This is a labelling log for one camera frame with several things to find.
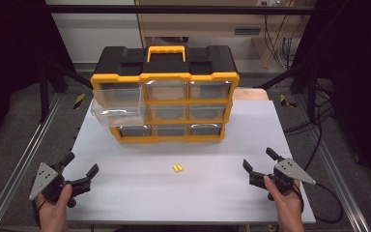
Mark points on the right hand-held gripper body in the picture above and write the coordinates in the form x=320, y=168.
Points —
x=291, y=169

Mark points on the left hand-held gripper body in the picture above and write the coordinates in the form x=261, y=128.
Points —
x=45, y=177

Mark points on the person's right hand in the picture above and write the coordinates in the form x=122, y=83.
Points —
x=288, y=206

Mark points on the person's left hand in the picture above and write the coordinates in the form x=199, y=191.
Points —
x=54, y=214

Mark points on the wooden board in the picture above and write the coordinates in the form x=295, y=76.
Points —
x=249, y=94

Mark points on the large clear plastic drawer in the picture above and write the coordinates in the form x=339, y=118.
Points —
x=119, y=111

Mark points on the black metal stand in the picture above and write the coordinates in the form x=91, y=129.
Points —
x=44, y=93
x=312, y=93

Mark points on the small yellow plastic piece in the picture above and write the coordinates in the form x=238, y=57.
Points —
x=177, y=168

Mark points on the set of small clear drawers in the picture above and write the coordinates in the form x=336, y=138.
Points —
x=207, y=90

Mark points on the black curtain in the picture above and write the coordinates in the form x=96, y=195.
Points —
x=357, y=80
x=9, y=58

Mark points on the white cabinet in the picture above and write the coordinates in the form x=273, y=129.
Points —
x=93, y=35

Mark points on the yellow and black drawer organizer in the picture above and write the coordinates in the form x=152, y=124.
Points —
x=167, y=69

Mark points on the black metal crossbar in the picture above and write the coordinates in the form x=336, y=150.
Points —
x=180, y=9

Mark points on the aluminium rail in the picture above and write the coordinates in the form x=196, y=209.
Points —
x=336, y=174
x=22, y=158

